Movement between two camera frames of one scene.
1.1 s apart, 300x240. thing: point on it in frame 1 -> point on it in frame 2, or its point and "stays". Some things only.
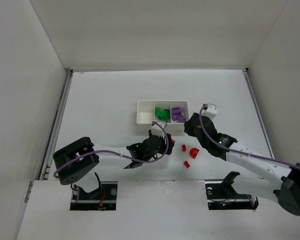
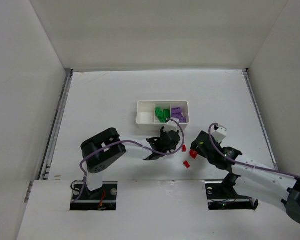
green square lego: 167,113 stays
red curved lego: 193,152 stays
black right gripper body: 193,125 -> 201,144
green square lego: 158,112 stays
